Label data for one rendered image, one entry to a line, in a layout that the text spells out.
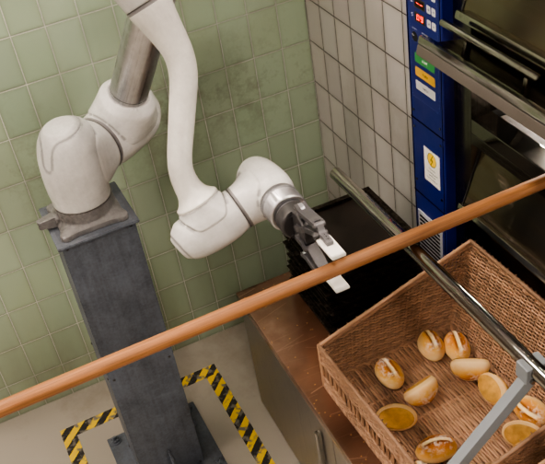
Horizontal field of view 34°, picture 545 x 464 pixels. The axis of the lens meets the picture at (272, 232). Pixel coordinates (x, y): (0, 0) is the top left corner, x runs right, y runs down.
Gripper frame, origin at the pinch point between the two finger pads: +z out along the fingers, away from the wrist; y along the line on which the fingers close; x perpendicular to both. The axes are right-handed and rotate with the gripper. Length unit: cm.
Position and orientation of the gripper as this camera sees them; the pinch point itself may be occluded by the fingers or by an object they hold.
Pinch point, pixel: (334, 265)
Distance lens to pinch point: 173.3
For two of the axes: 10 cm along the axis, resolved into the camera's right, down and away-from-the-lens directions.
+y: 1.3, 7.9, 6.0
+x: -9.0, 3.5, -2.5
